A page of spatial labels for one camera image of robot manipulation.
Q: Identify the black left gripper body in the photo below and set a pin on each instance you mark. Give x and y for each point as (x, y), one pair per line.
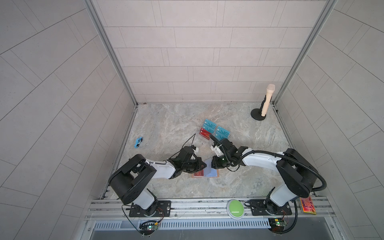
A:
(190, 166)

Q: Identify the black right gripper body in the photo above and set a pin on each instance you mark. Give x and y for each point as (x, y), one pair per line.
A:
(221, 162)

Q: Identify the tan leather card holder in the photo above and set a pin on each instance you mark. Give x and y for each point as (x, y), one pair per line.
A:
(209, 171)

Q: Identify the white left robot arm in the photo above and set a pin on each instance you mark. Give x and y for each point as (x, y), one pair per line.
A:
(130, 181)

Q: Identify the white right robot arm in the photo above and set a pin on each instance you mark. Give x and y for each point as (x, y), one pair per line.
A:
(298, 175)

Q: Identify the teal VIP card right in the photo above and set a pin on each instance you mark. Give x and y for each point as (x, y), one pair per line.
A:
(221, 133)

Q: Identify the teal vip card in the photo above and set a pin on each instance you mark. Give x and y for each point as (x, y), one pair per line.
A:
(209, 126)
(221, 133)

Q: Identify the clear acrylic card stand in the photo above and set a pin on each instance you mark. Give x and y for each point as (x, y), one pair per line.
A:
(210, 128)

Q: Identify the teal VIP card left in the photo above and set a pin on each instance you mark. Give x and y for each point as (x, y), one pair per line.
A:
(209, 126)

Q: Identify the red patterned card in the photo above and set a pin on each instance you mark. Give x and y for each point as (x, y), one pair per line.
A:
(308, 206)

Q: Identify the beige microphone on black stand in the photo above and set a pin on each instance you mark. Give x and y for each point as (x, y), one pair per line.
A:
(260, 113)

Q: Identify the green push button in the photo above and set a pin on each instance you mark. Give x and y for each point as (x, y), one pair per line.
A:
(235, 209)

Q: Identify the blue toy car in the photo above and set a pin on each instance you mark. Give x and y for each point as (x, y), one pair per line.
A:
(138, 142)

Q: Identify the left circuit board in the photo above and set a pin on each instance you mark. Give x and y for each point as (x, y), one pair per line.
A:
(149, 227)

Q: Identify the circuit board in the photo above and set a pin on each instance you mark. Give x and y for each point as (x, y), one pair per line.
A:
(277, 224)
(149, 227)

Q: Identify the right circuit board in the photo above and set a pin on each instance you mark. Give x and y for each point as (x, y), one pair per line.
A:
(277, 224)

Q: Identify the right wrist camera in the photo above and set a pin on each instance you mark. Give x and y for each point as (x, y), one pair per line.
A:
(217, 150)

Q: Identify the aluminium rail base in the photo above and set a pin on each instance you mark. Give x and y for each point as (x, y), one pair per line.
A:
(197, 214)

